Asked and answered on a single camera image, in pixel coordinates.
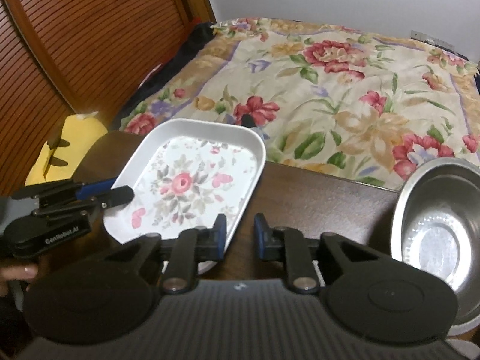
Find floral square plate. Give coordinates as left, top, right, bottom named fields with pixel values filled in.
left=101, top=118, right=267, bottom=275

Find large steel bowl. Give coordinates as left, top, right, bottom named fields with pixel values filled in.
left=391, top=158, right=479, bottom=336

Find person's left hand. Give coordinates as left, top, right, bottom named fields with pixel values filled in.
left=0, top=261, right=38, bottom=297

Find yellow plush toy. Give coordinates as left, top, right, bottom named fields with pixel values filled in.
left=24, top=111, right=107, bottom=186

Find wooden louvered wardrobe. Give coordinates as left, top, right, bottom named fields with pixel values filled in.
left=1, top=0, right=214, bottom=195

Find floral bed quilt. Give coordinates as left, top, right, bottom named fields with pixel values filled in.
left=120, top=18, right=479, bottom=189

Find dark clothes on bed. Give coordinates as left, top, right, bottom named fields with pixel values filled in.
left=108, top=22, right=214, bottom=131

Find wall outlet strip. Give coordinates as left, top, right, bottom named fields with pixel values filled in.
left=410, top=30, right=455, bottom=50

